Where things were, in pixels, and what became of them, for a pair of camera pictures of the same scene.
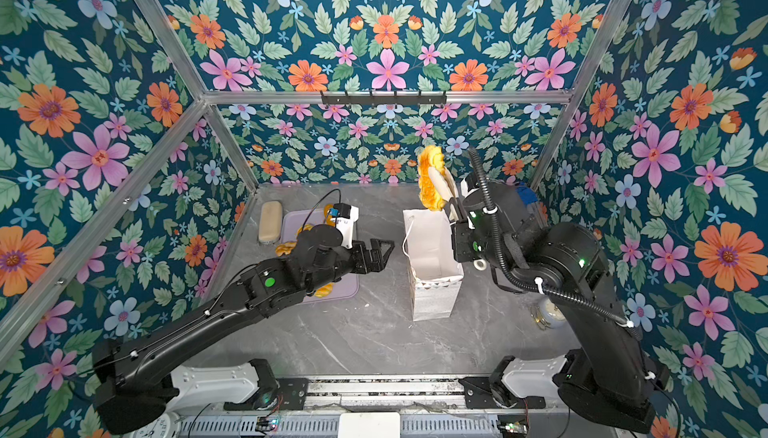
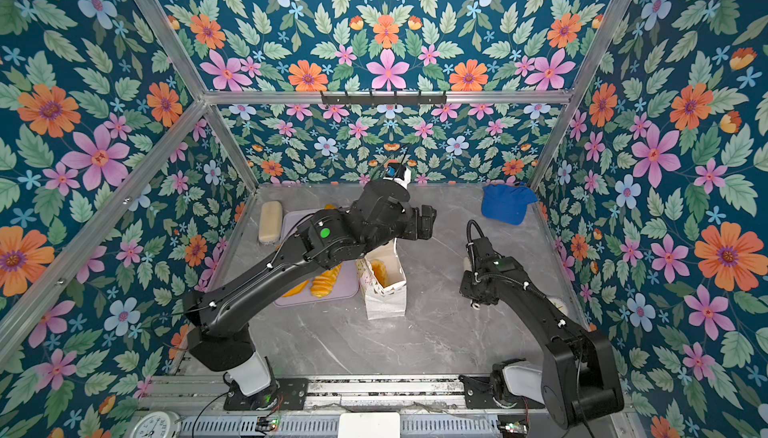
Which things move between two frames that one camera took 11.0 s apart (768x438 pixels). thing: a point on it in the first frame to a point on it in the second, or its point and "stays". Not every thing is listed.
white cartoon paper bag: [435, 279] to [382, 282]
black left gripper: [367, 263] to [418, 224]
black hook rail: [385, 97] stays
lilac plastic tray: [292, 220] stays
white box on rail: [369, 425] stays
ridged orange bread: [324, 290] stays
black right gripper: [460, 232] to [465, 287]
